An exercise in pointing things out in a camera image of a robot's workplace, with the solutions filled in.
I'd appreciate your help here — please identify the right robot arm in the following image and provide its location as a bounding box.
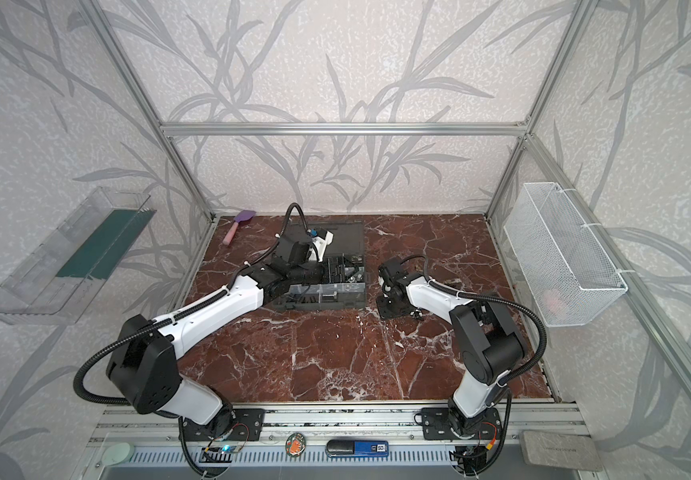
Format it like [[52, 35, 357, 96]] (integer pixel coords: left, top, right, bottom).
[[377, 254, 549, 430]]

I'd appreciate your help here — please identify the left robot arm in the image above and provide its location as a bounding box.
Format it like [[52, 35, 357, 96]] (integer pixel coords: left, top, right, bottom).
[[73, 230, 335, 432]]

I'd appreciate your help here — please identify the grey plastic organizer box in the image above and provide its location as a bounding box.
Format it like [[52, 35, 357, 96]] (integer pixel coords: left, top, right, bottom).
[[272, 220, 367, 311]]

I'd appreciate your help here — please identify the purple pink brush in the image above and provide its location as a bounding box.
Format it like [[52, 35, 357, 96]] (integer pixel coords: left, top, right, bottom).
[[222, 210, 257, 246]]

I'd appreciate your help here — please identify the blue black usb device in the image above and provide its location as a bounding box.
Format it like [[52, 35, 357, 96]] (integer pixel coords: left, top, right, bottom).
[[326, 439, 389, 458]]

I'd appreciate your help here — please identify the round orange badge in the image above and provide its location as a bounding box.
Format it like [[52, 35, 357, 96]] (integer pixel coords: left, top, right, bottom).
[[285, 432, 307, 458]]

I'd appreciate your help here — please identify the grey foam pad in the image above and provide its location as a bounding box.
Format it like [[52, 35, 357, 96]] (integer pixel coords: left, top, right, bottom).
[[519, 430, 603, 471]]

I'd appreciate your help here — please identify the white round knob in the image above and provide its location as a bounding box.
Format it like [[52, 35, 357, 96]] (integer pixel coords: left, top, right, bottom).
[[100, 442, 136, 467]]

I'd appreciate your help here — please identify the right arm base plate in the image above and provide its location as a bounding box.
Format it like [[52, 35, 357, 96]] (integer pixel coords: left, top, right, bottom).
[[415, 407, 501, 441]]

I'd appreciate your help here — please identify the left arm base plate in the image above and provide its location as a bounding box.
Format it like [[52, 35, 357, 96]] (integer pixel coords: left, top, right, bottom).
[[182, 408, 266, 442]]

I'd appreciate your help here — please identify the white wire mesh basket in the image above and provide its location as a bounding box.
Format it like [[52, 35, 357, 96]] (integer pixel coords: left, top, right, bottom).
[[505, 182, 627, 327]]

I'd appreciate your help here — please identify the clear wall shelf tray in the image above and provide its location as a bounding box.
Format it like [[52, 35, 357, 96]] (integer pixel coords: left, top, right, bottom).
[[0, 187, 156, 326]]

